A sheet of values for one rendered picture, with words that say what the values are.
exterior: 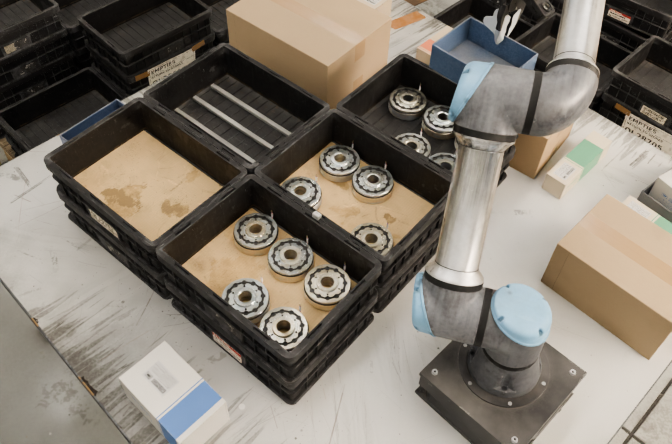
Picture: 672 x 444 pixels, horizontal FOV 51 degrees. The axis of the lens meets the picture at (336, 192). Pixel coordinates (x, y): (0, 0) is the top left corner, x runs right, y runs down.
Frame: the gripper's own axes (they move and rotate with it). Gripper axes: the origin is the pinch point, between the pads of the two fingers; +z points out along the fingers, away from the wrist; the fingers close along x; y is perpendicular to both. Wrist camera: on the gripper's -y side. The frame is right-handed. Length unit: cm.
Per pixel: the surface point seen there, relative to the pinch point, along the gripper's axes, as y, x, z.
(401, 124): 14.8, 11.5, 30.9
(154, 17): 142, 9, 64
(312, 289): -10, 66, 35
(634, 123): -14, -88, 57
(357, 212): 1, 42, 35
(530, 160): -14.0, -11.4, 34.7
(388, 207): -3.4, 34.9, 34.0
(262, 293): -4, 74, 36
